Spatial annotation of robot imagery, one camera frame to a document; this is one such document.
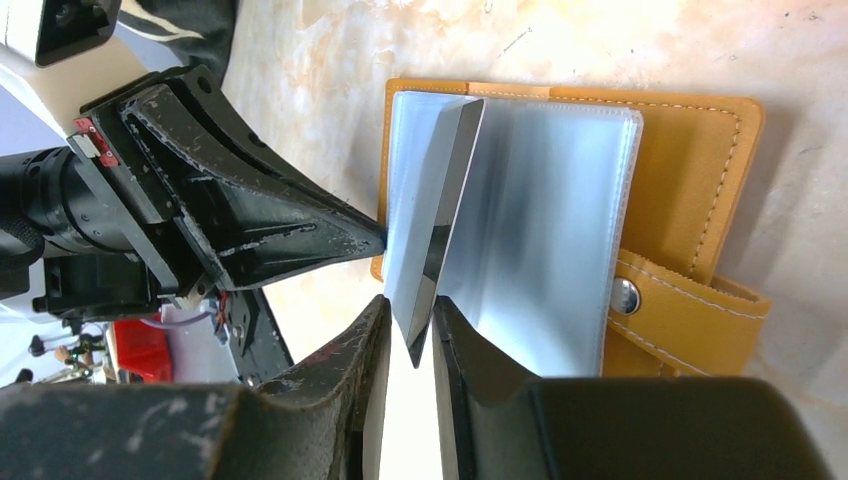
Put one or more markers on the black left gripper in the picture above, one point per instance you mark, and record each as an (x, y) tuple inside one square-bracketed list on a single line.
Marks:
[(162, 193)]

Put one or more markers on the red box outside cell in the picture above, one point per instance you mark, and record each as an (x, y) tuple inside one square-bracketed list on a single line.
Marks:
[(141, 352)]

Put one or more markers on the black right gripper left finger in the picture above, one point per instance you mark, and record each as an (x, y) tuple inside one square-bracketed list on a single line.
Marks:
[(307, 423)]

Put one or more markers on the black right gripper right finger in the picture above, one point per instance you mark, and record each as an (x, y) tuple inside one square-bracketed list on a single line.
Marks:
[(497, 420)]

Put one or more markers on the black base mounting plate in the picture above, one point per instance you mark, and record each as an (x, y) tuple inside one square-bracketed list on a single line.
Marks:
[(259, 350)]

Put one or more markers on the tan leather card holder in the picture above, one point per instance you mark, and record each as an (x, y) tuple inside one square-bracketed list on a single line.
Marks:
[(693, 160)]

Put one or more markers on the black floral blanket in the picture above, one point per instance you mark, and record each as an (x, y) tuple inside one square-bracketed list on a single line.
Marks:
[(198, 32)]

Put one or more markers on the grey card in holder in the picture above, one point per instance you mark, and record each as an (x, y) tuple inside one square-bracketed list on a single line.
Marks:
[(531, 258)]

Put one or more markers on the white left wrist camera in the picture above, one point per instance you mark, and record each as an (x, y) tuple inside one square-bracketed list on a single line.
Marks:
[(58, 56)]

